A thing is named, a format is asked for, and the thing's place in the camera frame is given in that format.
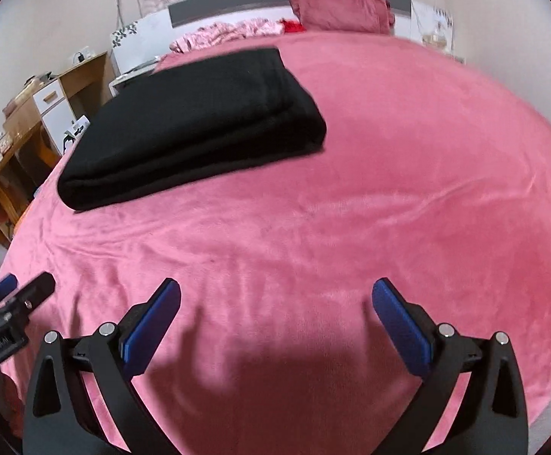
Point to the wooden desk shelf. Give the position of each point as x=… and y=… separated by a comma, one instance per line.
x=5, y=185

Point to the grey headboard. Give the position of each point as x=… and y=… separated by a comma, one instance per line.
x=228, y=7

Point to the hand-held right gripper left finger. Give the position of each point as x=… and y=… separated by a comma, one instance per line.
x=152, y=322

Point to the white bedside shelf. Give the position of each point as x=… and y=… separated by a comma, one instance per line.
x=434, y=33

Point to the pink patterned clothing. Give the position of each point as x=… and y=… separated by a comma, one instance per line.
x=223, y=33

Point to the pink pillow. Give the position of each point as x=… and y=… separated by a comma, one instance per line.
x=342, y=9

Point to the wooden cabinet with white drawers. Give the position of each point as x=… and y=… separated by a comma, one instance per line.
x=85, y=80

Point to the pink fleece blanket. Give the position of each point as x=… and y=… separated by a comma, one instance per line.
x=351, y=199

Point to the black pants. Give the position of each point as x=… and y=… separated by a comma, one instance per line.
x=185, y=118

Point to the white printed box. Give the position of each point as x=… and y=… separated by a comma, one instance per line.
x=75, y=133

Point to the red cloth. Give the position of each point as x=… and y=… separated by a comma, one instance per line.
x=292, y=26

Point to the black charger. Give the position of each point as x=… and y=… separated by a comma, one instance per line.
x=81, y=55

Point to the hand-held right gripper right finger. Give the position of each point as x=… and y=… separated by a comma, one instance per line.
x=399, y=327

